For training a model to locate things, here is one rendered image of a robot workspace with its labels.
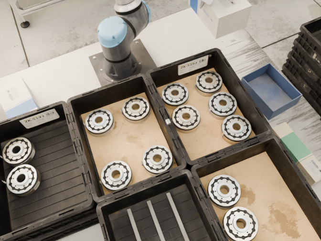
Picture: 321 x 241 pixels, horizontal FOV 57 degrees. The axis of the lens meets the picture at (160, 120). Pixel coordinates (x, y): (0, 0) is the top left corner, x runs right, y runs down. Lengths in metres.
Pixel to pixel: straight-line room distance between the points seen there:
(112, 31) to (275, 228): 0.89
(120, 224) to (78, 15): 2.19
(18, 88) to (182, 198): 0.83
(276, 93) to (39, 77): 1.08
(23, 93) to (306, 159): 1.15
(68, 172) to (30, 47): 1.81
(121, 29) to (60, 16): 1.75
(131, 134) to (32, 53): 1.75
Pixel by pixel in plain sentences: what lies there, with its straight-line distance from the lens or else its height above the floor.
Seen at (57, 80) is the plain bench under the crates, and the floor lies 0.70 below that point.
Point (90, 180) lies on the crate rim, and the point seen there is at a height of 0.92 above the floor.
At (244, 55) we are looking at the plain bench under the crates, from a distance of 1.49.
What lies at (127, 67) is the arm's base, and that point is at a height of 0.80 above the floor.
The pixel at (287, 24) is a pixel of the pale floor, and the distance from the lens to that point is 2.76.
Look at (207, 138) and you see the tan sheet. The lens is 1.07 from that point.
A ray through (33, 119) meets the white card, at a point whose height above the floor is 0.90.
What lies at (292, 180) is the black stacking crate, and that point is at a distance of 1.02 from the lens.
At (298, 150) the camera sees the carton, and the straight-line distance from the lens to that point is 1.21.
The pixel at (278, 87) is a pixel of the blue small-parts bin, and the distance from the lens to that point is 1.40.
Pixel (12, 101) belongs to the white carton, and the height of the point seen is 0.79.
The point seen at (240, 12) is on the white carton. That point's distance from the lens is 1.04.
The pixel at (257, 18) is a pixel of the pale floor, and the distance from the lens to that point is 2.75.
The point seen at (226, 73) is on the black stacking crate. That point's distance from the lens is 1.15.
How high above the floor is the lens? 1.79
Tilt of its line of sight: 61 degrees down
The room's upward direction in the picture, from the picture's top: 7 degrees counter-clockwise
